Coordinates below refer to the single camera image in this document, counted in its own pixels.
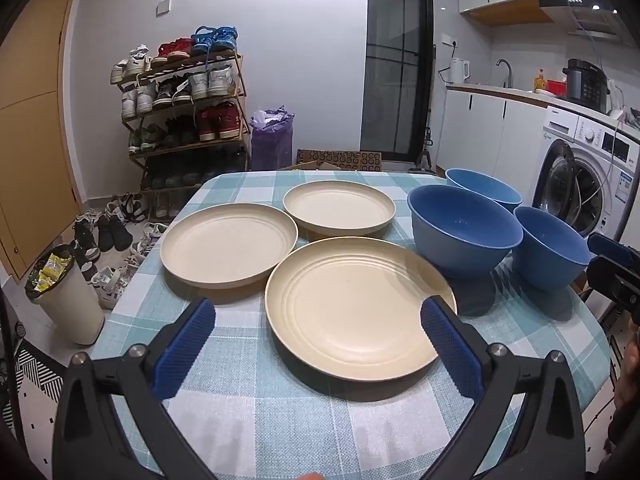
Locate black pressure cooker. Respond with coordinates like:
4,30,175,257
562,58,612,113

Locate shoe rack with shoes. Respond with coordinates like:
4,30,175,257
110,25,248,191

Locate plain cardboard box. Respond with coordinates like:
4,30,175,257
277,160,351,174

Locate ring patterned cardboard sheet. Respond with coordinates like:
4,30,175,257
296,149,383,173

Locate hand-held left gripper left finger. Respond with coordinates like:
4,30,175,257
51,296,217,480

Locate purple plastic bag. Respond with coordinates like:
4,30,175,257
250,106,296,172

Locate yellow wooden door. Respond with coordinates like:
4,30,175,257
0,0,83,281

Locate blue bowl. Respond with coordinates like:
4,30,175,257
445,167,524,213
406,185,524,281
512,206,594,292

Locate wooden shoe rack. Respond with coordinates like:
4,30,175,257
110,52,251,196

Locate white electric kettle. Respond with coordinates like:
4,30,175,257
446,57,472,85

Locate yellow wrappers pile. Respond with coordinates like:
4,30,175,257
37,252,76,293

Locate steel range hood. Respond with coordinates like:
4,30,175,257
540,0,636,43

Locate upright floor mop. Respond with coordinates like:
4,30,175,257
415,45,438,171

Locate beige plate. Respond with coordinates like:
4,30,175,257
265,237,458,378
282,180,397,240
160,202,300,290

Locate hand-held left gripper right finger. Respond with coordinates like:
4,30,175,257
420,295,586,480

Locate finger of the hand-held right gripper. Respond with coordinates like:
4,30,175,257
587,232,640,267
586,256,640,311

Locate teal white checked tablecloth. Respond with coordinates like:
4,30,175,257
102,170,613,480

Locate black framed glass door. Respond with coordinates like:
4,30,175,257
361,0,435,161

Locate cream trash bin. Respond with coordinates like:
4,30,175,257
25,245,106,346

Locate scattered pile of shoes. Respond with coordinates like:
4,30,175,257
72,192,171,311

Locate white base cabinets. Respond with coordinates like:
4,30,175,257
437,85,548,206

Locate white washing machine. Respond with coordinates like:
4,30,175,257
532,105,640,251

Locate black white striped rug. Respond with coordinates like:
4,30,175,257
0,345,66,441

